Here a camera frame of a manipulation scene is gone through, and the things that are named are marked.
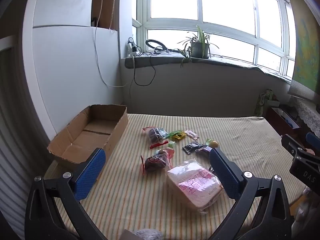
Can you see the sliced bread packet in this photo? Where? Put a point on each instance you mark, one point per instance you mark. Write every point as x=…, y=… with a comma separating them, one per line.
x=190, y=185

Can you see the brown chocolate bar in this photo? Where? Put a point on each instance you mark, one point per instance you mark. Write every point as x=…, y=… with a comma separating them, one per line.
x=203, y=149

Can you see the white framed window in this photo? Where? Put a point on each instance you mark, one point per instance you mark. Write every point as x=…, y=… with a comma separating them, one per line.
x=200, y=21

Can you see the grey windowsill cloth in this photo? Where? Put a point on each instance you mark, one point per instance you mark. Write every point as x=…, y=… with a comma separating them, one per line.
x=162, y=61

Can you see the small black snack packet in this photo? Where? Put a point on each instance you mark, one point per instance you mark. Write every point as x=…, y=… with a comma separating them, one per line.
x=190, y=146

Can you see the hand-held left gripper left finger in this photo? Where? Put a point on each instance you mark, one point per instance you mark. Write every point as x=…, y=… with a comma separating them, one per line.
x=92, y=172

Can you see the potted spider plant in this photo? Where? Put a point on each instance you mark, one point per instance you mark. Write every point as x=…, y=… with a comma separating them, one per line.
x=200, y=50

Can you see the striped bed sheet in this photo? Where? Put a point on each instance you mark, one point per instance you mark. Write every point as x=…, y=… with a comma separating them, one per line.
x=237, y=135

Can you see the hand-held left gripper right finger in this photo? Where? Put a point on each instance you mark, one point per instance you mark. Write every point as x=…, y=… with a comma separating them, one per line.
x=225, y=175

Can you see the pink white candy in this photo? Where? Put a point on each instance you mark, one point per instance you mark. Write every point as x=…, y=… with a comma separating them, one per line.
x=192, y=134

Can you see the chocolate cake clear packet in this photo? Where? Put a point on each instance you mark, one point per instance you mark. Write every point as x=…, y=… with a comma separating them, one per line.
x=153, y=163
x=153, y=135

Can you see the white lace cloth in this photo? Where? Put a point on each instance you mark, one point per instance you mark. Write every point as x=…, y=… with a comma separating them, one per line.
x=310, y=115

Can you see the white power strip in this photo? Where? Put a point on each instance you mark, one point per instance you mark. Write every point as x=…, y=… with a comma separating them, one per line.
x=130, y=48

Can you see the brown cardboard box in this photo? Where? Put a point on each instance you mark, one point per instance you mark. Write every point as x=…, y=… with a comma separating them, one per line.
x=95, y=130

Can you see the wall map poster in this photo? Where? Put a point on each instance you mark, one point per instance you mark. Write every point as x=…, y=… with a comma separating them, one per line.
x=307, y=50

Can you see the dark wooden nightstand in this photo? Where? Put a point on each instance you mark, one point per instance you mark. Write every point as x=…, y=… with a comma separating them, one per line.
x=275, y=122

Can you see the wooden wall shelf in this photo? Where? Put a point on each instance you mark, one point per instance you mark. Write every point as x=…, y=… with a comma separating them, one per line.
x=105, y=7

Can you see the white wardrobe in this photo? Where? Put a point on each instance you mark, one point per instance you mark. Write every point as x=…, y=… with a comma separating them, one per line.
x=65, y=62

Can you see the green candy clear wrapper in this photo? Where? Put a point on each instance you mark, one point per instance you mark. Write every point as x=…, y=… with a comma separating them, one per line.
x=171, y=144

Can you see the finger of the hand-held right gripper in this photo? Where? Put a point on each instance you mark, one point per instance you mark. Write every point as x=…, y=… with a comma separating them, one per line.
x=293, y=147
x=313, y=141

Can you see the green patterned bag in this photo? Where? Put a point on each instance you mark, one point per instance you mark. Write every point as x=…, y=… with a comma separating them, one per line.
x=265, y=102

